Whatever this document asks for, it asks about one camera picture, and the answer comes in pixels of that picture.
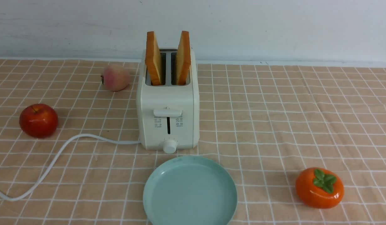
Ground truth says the white two-slot toaster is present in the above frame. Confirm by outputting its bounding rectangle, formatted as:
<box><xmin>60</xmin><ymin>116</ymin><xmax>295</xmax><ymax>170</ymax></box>
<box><xmin>137</xmin><ymin>48</ymin><xmax>200</xmax><ymax>154</ymax></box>

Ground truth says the pink peach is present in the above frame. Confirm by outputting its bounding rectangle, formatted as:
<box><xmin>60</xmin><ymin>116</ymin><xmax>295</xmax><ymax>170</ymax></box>
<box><xmin>101</xmin><ymin>64</ymin><xmax>131</xmax><ymax>92</ymax></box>

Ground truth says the orange checkered tablecloth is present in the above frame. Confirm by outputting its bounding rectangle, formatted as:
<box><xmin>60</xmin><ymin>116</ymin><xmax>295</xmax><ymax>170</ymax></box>
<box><xmin>0</xmin><ymin>59</ymin><xmax>386</xmax><ymax>225</ymax></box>

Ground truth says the light blue round plate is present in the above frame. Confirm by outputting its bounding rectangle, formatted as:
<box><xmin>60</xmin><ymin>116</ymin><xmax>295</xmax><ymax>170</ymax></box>
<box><xmin>143</xmin><ymin>155</ymin><xmax>238</xmax><ymax>225</ymax></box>

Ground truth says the red apple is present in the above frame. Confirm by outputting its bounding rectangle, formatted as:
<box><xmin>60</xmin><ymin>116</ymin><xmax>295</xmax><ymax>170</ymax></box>
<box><xmin>19</xmin><ymin>103</ymin><xmax>58</xmax><ymax>138</ymax></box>

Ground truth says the orange persimmon with green leaves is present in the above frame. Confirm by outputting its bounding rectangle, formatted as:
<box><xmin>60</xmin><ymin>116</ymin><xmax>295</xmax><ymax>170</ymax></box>
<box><xmin>295</xmin><ymin>167</ymin><xmax>344</xmax><ymax>208</ymax></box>

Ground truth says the toast slice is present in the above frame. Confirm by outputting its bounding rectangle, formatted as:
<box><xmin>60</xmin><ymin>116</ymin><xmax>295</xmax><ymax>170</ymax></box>
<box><xmin>176</xmin><ymin>30</ymin><xmax>191</xmax><ymax>85</ymax></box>
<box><xmin>145</xmin><ymin>31</ymin><xmax>164</xmax><ymax>86</ymax></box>

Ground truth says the white toaster power cord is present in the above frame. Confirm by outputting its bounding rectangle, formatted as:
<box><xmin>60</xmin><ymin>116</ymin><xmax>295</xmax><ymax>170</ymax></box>
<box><xmin>0</xmin><ymin>133</ymin><xmax>141</xmax><ymax>201</ymax></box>

